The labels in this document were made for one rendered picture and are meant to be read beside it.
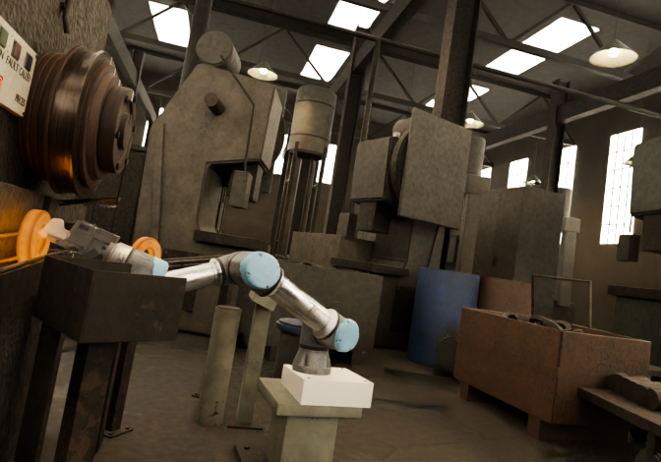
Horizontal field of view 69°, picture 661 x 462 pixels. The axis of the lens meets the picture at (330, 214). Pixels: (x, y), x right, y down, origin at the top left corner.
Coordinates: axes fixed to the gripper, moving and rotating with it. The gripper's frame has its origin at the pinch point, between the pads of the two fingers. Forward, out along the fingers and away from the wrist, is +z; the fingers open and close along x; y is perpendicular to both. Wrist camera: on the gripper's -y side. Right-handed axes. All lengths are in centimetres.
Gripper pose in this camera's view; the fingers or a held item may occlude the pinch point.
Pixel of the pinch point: (36, 231)
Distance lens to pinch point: 153.2
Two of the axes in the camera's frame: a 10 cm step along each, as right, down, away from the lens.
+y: 4.0, -9.1, 1.2
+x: 2.3, -0.3, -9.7
